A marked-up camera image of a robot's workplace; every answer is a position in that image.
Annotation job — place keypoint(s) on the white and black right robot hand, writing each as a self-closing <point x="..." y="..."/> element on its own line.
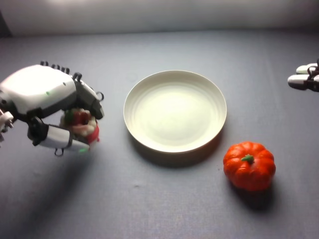
<point x="301" y="81"/>

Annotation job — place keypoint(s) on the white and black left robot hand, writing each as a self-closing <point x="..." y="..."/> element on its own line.
<point x="37" y="87"/>

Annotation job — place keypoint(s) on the toy strawberry cream cake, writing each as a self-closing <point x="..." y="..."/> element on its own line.
<point x="82" y="124"/>

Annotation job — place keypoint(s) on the orange toy pumpkin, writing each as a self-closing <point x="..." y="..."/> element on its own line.
<point x="249" y="171"/>

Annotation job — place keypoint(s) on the round white plate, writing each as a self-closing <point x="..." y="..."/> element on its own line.
<point x="174" y="112"/>

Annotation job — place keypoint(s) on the grey table cloth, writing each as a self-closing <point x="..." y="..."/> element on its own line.
<point x="149" y="199"/>

